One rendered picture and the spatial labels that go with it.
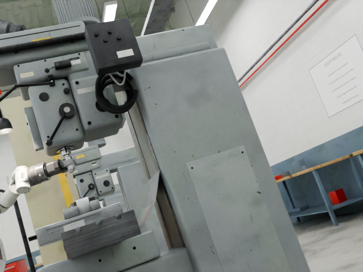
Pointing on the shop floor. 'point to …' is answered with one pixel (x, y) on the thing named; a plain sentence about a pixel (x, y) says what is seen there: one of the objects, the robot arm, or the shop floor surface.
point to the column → (209, 167)
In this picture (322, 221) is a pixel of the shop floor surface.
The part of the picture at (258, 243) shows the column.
